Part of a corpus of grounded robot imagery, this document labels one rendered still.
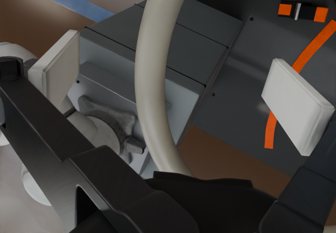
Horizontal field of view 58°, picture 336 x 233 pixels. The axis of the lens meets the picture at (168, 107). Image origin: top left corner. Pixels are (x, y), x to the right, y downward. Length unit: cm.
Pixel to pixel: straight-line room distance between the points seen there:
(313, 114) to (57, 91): 13
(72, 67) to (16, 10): 202
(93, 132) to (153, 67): 50
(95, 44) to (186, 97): 30
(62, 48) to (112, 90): 66
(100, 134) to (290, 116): 63
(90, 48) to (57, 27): 114
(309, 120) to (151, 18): 16
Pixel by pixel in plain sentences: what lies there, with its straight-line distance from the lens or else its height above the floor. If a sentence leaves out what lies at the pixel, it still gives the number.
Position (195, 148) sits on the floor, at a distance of 196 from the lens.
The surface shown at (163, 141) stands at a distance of 32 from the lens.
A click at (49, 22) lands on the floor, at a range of 206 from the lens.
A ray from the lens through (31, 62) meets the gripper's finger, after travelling 17.
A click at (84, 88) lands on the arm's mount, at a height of 87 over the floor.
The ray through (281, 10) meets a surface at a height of 3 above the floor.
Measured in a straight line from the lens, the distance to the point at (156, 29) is 27.
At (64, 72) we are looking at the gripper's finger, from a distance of 18.
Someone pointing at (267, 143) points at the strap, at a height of 2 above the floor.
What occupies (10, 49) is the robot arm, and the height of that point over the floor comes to 103.
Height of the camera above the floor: 150
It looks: 54 degrees down
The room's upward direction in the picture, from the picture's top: 144 degrees counter-clockwise
